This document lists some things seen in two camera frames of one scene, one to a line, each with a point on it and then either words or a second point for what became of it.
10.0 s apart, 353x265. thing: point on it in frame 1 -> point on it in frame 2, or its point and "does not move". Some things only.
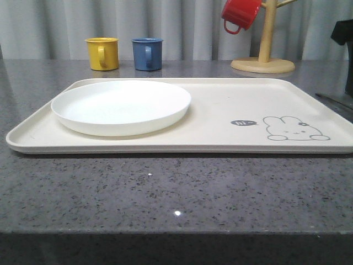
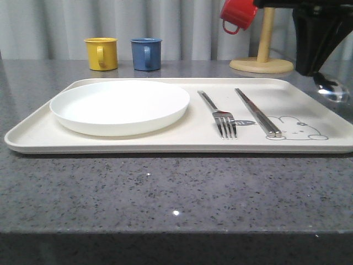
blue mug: x=148 y=53 does not move
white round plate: x=120 y=108 does not move
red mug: x=243 y=12 does not move
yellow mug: x=103 y=53 does not move
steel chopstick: x=335 y=101 -> x=271 y=131
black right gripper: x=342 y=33 -> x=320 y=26
